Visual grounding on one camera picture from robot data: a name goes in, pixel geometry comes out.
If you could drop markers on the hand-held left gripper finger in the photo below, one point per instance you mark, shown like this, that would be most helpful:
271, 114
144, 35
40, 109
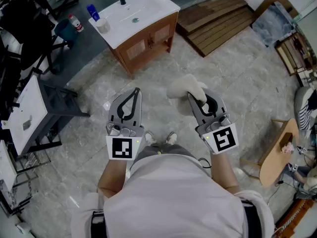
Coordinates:
138, 113
114, 110

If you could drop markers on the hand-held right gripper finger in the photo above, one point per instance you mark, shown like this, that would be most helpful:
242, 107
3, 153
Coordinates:
220, 103
198, 113

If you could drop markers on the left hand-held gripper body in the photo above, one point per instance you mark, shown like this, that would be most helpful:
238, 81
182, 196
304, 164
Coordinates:
121, 149

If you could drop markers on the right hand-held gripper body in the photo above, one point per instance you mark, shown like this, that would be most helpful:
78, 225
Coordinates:
224, 137

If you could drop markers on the white fluffy cloth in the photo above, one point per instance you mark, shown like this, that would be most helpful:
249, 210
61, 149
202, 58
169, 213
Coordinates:
183, 85

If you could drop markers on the person's left forearm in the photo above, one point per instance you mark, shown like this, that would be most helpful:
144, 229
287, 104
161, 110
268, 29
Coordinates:
111, 175

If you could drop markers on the person's right forearm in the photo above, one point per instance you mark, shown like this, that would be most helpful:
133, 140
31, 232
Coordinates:
223, 170

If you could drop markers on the person's left shoe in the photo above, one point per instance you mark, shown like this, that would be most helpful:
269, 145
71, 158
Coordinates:
149, 137

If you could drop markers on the person's shoe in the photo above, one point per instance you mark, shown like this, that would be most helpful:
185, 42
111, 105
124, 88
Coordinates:
149, 137
171, 137

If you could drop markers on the person's right shoe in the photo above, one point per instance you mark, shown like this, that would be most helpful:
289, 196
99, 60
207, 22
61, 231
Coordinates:
171, 137

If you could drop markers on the person's grey trousers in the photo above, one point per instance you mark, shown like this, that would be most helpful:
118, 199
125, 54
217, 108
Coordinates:
163, 150

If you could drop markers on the wooden tissue box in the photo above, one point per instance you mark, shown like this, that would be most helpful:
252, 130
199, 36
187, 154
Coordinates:
286, 140

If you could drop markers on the person's white shirt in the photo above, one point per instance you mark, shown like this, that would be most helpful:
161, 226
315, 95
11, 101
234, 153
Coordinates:
173, 197

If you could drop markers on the wooden slatted platform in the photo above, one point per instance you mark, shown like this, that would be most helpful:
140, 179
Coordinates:
218, 21

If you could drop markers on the striped cushioned chair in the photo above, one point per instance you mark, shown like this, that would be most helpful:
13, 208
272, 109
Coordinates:
304, 113

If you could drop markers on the grey cup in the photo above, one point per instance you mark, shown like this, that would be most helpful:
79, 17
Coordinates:
102, 25

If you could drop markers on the wooden framed rack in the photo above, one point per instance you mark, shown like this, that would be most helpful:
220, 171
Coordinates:
292, 56

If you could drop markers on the blue waste bin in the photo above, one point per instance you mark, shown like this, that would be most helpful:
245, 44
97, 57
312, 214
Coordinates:
65, 30

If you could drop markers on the clear plastic water bottle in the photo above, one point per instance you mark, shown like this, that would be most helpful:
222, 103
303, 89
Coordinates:
76, 23

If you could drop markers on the marble pattern picture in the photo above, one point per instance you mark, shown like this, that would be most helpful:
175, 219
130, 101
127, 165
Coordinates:
272, 23

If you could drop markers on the blue bottle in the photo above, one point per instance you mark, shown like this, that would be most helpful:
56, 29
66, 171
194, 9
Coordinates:
93, 12

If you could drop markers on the black office chair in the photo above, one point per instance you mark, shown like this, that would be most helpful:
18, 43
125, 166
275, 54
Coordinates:
27, 21

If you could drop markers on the white countertop black frame stand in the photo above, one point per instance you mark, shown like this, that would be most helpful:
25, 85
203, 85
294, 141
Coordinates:
29, 108

